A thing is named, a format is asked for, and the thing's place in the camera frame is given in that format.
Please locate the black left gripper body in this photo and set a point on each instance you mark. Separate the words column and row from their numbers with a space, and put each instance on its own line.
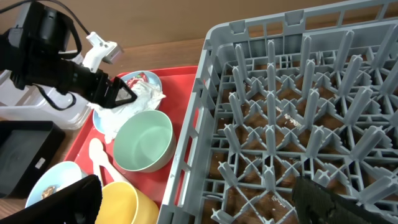
column 71, row 77

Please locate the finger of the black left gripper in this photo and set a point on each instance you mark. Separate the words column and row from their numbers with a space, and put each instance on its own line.
column 121, row 94

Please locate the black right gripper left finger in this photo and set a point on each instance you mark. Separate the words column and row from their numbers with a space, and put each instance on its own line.
column 79, row 203

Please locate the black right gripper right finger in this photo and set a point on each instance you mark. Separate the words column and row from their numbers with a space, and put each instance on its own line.
column 316, row 204

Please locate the red snack wrapper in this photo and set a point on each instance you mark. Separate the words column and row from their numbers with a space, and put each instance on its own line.
column 140, row 77

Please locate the white napkin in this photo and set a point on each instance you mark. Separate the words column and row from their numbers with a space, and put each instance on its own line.
column 149, row 96

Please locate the rice and food scraps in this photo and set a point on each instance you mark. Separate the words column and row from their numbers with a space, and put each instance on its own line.
column 49, row 191

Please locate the light blue small bowl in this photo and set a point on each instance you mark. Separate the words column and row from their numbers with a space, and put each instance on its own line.
column 62, row 175

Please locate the yellow plastic cup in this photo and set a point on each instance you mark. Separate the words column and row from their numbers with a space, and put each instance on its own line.
column 124, row 204

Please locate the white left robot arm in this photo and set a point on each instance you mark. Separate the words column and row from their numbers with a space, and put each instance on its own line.
column 39, row 51

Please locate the clear plastic waste bin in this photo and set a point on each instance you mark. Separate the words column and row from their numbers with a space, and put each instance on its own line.
column 29, row 105

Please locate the black waste tray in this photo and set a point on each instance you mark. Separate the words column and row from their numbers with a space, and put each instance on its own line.
column 27, row 148

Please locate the grey dishwasher rack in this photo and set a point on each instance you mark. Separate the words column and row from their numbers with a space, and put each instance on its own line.
column 311, row 93

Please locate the light blue plate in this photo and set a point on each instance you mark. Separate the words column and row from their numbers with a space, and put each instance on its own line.
column 152, row 78

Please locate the white plastic fork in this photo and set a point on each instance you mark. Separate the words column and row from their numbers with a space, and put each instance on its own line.
column 114, row 173

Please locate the white plastic spoon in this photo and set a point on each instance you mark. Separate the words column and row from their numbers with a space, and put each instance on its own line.
column 98, row 157

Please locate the red plastic tray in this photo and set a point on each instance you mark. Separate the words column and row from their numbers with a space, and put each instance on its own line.
column 177, row 84

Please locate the mint green bowl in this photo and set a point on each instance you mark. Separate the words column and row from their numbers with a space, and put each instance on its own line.
column 145, row 143

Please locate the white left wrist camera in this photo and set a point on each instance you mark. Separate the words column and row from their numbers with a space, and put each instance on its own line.
column 101, row 51

